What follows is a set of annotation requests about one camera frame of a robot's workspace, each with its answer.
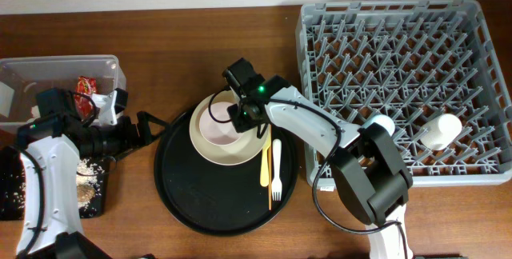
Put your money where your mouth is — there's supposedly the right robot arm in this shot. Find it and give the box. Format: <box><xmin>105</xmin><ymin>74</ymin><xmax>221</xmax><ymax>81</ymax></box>
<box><xmin>222</xmin><ymin>58</ymin><xmax>413</xmax><ymax>258</ymax></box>

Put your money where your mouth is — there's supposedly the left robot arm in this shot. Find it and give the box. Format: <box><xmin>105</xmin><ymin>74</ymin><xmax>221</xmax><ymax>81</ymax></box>
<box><xmin>14</xmin><ymin>88</ymin><xmax>168</xmax><ymax>258</ymax></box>

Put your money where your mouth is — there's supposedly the grey dishwasher rack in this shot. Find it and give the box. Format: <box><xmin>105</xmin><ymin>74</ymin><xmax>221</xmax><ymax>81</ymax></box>
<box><xmin>296</xmin><ymin>0</ymin><xmax>511</xmax><ymax>187</ymax></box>

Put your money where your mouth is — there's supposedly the round black serving tray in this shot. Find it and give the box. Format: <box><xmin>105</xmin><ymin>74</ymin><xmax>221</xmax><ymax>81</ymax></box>
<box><xmin>154</xmin><ymin>108</ymin><xmax>299</xmax><ymax>236</ymax></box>

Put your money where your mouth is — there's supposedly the clear plastic waste bin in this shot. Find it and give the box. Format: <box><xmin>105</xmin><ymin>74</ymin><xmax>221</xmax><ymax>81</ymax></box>
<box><xmin>1</xmin><ymin>55</ymin><xmax>126</xmax><ymax>134</ymax></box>

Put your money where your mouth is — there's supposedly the orange chopstick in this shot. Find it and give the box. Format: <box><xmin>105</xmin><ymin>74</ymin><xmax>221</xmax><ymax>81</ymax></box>
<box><xmin>267</xmin><ymin>125</ymin><xmax>272</xmax><ymax>211</ymax></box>

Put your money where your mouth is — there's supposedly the red snack wrapper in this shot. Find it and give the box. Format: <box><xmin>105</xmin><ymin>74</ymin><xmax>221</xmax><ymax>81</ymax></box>
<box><xmin>74</xmin><ymin>76</ymin><xmax>98</xmax><ymax>118</ymax></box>

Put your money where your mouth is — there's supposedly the white plastic fork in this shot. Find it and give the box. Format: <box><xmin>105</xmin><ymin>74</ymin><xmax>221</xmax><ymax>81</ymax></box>
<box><xmin>271</xmin><ymin>139</ymin><xmax>282</xmax><ymax>201</ymax></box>

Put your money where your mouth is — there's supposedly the blue cup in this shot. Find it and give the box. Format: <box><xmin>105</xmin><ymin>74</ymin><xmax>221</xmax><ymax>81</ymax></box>
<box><xmin>362</xmin><ymin>114</ymin><xmax>395</xmax><ymax>136</ymax></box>

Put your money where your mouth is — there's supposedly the white rice pile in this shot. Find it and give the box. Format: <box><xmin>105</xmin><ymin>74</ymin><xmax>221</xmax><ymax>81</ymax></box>
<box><xmin>4</xmin><ymin>159</ymin><xmax>111</xmax><ymax>218</ymax></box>

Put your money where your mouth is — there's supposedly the black rectangular tray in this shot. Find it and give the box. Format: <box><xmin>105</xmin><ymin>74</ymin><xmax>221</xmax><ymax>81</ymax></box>
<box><xmin>1</xmin><ymin>147</ymin><xmax>110</xmax><ymax>221</ymax></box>

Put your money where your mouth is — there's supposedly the white label on bin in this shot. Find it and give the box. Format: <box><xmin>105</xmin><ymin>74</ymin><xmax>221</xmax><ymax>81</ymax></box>
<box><xmin>0</xmin><ymin>82</ymin><xmax>14</xmax><ymax>118</ymax></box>

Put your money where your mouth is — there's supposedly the large beige plate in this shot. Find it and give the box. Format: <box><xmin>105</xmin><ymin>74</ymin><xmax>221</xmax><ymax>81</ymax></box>
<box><xmin>189</xmin><ymin>95</ymin><xmax>270</xmax><ymax>165</ymax></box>

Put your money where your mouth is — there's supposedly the white cup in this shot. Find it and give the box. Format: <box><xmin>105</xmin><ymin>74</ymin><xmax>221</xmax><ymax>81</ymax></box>
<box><xmin>420</xmin><ymin>114</ymin><xmax>462</xmax><ymax>150</ymax></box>

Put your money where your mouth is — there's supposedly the small pink plate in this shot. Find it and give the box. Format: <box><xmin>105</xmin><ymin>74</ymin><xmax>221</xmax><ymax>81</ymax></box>
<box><xmin>199</xmin><ymin>102</ymin><xmax>242</xmax><ymax>145</ymax></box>

